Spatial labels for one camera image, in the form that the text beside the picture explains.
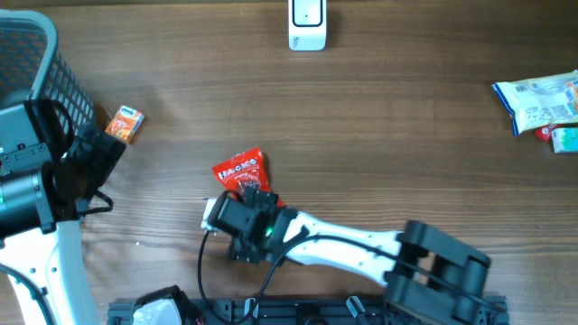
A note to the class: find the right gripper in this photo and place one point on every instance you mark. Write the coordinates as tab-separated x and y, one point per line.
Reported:
256	196

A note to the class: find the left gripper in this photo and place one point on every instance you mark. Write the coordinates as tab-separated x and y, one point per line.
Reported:
104	160

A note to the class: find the red snack bag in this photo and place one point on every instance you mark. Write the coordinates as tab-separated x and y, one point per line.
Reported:
247	169

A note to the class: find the orange tissue pack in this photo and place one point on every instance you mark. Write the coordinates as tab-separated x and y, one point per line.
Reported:
571	92
125	123

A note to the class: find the red candy bar wrapper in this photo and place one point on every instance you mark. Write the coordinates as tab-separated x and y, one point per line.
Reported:
544	133

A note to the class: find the cream snack pouch blue seal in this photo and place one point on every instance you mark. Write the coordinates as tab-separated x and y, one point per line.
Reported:
533	103

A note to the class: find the teal tissue pack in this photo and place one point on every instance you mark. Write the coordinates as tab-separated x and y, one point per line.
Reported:
565	140

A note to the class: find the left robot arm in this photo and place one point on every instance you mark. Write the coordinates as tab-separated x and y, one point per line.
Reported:
43	257

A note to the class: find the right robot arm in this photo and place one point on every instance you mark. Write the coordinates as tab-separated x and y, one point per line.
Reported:
426	273

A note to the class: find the white barcode scanner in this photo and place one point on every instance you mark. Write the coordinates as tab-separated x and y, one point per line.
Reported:
307	25

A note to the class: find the grey plastic shopping basket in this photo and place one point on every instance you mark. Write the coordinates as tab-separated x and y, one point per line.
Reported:
33	67

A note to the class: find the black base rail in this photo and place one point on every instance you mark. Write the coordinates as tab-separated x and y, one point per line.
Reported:
324	311

